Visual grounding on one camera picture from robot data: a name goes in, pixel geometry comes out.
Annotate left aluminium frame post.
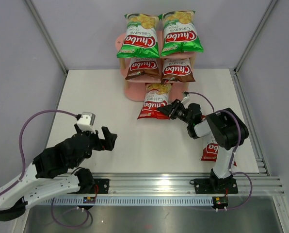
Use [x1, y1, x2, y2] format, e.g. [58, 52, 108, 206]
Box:
[23, 0, 68, 76]

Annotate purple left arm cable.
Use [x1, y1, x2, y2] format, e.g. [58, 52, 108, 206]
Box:
[0, 109, 94, 229]

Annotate right aluminium frame post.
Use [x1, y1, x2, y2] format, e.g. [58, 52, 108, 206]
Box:
[234, 0, 279, 75]

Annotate aluminium frame post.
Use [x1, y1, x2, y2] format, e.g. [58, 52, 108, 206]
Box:
[234, 0, 279, 75]
[23, 0, 68, 76]

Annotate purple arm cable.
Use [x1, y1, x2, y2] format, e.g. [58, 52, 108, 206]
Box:
[0, 109, 94, 229]
[187, 91, 254, 211]

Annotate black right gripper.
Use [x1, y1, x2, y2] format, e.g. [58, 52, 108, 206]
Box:
[158, 99, 192, 125]

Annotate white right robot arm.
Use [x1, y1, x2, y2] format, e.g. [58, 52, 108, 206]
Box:
[157, 100, 249, 195]

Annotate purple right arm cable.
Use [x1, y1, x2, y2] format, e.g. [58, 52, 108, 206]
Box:
[187, 91, 254, 211]

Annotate aluminium mounting rail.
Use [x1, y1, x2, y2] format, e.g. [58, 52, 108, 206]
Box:
[49, 171, 286, 198]

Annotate brown Chuba barbeque chips bag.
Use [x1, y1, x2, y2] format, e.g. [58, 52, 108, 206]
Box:
[161, 58, 195, 83]

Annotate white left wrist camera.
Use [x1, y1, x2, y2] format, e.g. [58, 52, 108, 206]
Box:
[76, 112, 96, 133]

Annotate red Chuba chips bag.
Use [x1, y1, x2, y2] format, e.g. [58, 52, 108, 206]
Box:
[200, 116, 238, 167]
[138, 83, 172, 120]

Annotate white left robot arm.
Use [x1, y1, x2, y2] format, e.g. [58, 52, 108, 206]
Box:
[0, 127, 117, 221]

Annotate green Chuba chips bag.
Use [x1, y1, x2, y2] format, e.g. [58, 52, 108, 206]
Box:
[159, 10, 204, 56]
[116, 13, 160, 59]

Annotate white slotted cable duct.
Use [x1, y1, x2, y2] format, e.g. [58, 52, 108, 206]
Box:
[41, 196, 227, 207]

